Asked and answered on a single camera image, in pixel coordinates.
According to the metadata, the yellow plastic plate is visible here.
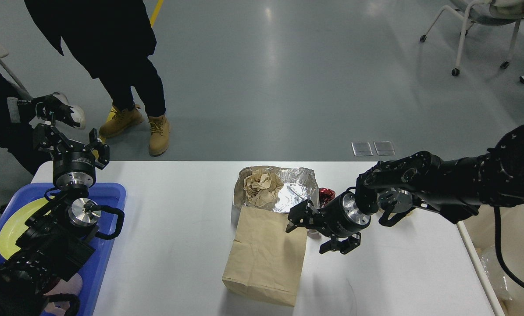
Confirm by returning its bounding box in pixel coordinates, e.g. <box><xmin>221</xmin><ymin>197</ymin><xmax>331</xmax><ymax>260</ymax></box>
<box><xmin>0</xmin><ymin>198</ymin><xmax>48</xmax><ymax>260</ymax></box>

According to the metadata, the tan boot right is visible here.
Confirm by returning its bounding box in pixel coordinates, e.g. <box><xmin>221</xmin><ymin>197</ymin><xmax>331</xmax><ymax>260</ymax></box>
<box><xmin>148</xmin><ymin>115</ymin><xmax>170</xmax><ymax>157</ymax></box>

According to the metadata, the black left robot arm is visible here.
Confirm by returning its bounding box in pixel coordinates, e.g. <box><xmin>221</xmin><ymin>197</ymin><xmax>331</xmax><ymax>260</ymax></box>
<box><xmin>0</xmin><ymin>119</ymin><xmax>125</xmax><ymax>316</ymax></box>

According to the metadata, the floor outlet plate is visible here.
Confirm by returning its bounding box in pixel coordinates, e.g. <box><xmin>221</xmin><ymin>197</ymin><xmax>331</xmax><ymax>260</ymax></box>
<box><xmin>374</xmin><ymin>141</ymin><xmax>396</xmax><ymax>156</ymax></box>
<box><xmin>351</xmin><ymin>141</ymin><xmax>374</xmax><ymax>157</ymax></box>

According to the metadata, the grey chair with wheels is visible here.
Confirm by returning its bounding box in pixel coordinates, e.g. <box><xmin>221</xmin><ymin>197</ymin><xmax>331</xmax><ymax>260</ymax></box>
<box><xmin>0</xmin><ymin>43</ymin><xmax>31</xmax><ymax>99</ymax></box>

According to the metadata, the blue plastic tray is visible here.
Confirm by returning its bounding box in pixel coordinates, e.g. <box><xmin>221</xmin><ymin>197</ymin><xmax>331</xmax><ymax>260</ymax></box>
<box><xmin>0</xmin><ymin>183</ymin><xmax>126</xmax><ymax>316</ymax></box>

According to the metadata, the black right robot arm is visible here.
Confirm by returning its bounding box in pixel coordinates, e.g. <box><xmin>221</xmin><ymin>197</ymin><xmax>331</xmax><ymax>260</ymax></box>
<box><xmin>285</xmin><ymin>124</ymin><xmax>524</xmax><ymax>288</ymax></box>

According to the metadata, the foil container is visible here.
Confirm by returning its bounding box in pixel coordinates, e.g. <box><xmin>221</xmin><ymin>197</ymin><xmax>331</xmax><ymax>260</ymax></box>
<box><xmin>480</xmin><ymin>245</ymin><xmax>513</xmax><ymax>301</ymax></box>

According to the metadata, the brown paper bag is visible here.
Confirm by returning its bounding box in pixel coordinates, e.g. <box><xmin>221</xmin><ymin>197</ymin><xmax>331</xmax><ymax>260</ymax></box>
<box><xmin>222</xmin><ymin>206</ymin><xmax>307</xmax><ymax>307</ymax></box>

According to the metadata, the crushed red can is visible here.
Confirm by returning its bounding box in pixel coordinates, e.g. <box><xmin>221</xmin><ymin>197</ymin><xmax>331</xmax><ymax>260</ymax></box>
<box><xmin>308</xmin><ymin>187</ymin><xmax>337</xmax><ymax>237</ymax></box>

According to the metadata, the tan boot left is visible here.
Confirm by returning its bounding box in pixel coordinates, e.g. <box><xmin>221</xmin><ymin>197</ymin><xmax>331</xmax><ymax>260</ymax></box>
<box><xmin>99</xmin><ymin>105</ymin><xmax>144</xmax><ymax>141</ymax></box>

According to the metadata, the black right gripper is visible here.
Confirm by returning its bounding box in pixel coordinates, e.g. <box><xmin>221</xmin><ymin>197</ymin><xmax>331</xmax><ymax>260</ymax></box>
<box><xmin>285</xmin><ymin>191</ymin><xmax>371</xmax><ymax>254</ymax></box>

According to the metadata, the tan boot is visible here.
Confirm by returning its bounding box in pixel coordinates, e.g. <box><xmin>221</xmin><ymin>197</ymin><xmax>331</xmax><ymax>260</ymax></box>
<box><xmin>99</xmin><ymin>105</ymin><xmax>144</xmax><ymax>141</ymax></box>
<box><xmin>148</xmin><ymin>115</ymin><xmax>170</xmax><ymax>157</ymax></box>

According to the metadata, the floor outlet plate right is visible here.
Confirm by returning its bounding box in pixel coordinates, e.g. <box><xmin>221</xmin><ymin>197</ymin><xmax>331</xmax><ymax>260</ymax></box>
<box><xmin>374</xmin><ymin>141</ymin><xmax>396</xmax><ymax>156</ymax></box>

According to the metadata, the beige waste bin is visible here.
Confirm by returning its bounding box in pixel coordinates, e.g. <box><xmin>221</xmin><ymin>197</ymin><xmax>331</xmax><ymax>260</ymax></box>
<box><xmin>457</xmin><ymin>204</ymin><xmax>524</xmax><ymax>316</ymax></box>

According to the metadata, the floor outlet plate left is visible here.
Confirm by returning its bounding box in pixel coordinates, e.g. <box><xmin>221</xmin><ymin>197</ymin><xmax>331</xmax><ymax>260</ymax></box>
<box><xmin>351</xmin><ymin>141</ymin><xmax>374</xmax><ymax>157</ymax></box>

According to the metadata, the white office chair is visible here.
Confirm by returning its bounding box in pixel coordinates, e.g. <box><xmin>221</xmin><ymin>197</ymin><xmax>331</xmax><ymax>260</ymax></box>
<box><xmin>420</xmin><ymin>0</ymin><xmax>524</xmax><ymax>77</ymax></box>

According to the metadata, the foil tray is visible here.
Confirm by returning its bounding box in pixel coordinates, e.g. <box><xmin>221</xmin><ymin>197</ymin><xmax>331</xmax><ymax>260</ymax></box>
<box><xmin>232</xmin><ymin>166</ymin><xmax>319</xmax><ymax>213</ymax></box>

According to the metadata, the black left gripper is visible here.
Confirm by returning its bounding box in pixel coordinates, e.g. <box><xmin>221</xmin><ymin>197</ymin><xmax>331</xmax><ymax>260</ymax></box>
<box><xmin>33</xmin><ymin>123</ymin><xmax>110</xmax><ymax>189</ymax></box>

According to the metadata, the standing person in black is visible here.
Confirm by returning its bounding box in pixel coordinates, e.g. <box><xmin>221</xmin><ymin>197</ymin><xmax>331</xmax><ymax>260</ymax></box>
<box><xmin>25</xmin><ymin>0</ymin><xmax>166</xmax><ymax>117</ymax></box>

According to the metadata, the seated person in black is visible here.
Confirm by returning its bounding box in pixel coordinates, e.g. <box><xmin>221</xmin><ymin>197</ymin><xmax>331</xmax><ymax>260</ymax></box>
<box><xmin>0</xmin><ymin>73</ymin><xmax>50</xmax><ymax>175</ymax></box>

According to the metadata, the crumpled brown paper in tray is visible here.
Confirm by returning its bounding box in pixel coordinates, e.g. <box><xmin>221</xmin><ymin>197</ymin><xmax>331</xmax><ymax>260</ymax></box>
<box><xmin>243</xmin><ymin>169</ymin><xmax>284</xmax><ymax>208</ymax></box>

